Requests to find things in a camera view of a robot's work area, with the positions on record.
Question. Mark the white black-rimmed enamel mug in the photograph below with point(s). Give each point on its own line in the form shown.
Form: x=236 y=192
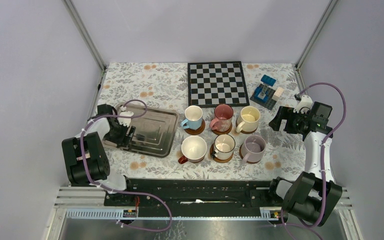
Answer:
x=224 y=146

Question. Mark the white red bowl cup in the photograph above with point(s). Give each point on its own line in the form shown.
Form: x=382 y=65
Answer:
x=193 y=149

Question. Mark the pink enamel mug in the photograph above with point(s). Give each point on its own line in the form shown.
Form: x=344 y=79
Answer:
x=222 y=120

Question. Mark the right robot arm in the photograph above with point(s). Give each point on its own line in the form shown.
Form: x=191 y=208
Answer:
x=314 y=194

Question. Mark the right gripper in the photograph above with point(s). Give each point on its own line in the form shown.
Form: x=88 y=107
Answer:
x=285 y=113

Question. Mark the light blue mug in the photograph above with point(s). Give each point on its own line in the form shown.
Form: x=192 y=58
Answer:
x=193 y=118

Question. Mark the floral tablecloth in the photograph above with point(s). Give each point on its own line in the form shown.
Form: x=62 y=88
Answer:
x=165 y=86

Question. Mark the metal serving tray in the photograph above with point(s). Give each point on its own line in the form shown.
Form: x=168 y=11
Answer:
x=154 y=133

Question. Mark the lavender ceramic mug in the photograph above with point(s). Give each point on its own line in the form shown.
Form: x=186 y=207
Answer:
x=255 y=144

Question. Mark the black white chessboard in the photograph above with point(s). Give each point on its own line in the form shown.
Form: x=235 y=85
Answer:
x=213 y=83

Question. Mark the cream yellow mug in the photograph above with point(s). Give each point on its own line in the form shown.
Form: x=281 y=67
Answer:
x=248 y=119

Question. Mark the blue lego brick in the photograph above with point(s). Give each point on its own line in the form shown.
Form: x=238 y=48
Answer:
x=267 y=80

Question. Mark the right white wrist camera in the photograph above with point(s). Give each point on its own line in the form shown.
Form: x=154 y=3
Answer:
x=304 y=104

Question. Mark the white lego brick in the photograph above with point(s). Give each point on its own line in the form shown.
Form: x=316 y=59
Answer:
x=277 y=94

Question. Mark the brown wooden coaster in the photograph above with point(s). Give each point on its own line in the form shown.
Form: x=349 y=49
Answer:
x=245 y=132
x=217 y=132
x=195 y=132
x=245 y=159
x=218 y=160

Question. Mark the grey lego baseplate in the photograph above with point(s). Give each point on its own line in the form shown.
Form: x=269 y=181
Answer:
x=263 y=96

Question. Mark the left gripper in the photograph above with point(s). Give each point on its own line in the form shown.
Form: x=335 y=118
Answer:
x=119 y=141

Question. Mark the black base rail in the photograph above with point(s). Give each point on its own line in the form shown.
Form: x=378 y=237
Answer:
x=196 y=198

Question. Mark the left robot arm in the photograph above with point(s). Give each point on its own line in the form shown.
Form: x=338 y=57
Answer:
x=84 y=155

